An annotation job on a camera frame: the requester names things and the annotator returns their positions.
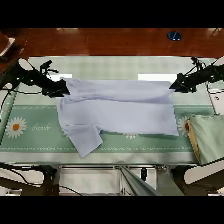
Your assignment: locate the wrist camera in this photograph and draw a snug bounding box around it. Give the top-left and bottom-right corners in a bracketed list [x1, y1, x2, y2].
[39, 59, 60, 80]
[190, 56, 206, 74]

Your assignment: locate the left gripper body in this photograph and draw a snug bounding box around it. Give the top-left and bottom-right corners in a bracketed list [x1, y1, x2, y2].
[42, 79, 71, 99]

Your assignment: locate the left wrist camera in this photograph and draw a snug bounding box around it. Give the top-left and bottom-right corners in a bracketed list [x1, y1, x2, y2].
[39, 59, 60, 80]

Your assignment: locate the silver frame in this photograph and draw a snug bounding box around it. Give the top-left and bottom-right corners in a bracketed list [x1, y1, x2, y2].
[0, 83, 224, 197]

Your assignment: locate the pale green garment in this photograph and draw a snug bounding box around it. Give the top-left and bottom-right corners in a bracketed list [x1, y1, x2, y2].
[189, 113, 224, 166]

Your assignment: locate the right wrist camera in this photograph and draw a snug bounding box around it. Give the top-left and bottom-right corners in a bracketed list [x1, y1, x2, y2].
[190, 56, 206, 74]

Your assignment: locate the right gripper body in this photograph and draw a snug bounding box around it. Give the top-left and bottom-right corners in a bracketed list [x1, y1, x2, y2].
[168, 73, 198, 94]

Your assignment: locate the pale lilac T-shirt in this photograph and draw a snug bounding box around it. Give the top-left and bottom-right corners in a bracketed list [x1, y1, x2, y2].
[56, 77, 180, 159]

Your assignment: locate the blue round object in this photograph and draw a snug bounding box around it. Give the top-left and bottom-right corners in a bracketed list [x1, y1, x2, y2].
[167, 30, 183, 42]

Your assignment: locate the yellow garment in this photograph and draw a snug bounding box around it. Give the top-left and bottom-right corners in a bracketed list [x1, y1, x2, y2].
[184, 119, 202, 162]

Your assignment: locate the black cable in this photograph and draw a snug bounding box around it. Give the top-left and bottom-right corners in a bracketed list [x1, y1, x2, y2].
[0, 87, 14, 125]

